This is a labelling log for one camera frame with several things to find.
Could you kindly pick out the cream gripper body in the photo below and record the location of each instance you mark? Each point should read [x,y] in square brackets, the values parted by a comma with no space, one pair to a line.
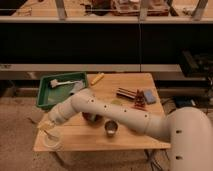
[45,125]

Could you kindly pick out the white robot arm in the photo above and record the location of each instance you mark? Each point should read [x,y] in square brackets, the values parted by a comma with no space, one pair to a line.
[187,129]

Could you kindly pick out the white paper cup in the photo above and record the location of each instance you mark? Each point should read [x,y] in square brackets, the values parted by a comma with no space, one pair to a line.
[50,143]

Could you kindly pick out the small metal cup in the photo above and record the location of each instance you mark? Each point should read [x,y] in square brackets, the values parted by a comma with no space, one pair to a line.
[110,128]

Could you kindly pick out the light green plastic cup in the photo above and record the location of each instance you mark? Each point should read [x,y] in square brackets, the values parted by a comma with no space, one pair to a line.
[116,102]

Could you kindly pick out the green plastic tray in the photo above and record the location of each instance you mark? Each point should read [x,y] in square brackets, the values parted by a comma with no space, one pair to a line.
[48,97]

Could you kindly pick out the dark brown bowl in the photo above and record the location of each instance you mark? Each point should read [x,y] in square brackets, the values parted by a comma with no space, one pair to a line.
[92,119]

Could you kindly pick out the grey cloth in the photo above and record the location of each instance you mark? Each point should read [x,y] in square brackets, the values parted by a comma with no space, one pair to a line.
[77,87]

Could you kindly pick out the yellow toy banana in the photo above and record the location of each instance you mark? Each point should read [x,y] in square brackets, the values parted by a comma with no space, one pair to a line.
[97,78]

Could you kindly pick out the striped brown box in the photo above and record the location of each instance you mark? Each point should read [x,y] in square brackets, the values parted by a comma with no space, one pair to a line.
[126,93]

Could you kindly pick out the red brown toy block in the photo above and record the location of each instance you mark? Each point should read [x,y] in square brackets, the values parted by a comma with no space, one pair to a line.
[139,101]

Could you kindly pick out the wooden table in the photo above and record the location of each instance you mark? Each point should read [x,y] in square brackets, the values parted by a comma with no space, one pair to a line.
[78,135]

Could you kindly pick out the blue sponge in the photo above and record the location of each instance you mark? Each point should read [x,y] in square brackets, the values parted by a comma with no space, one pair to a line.
[149,97]

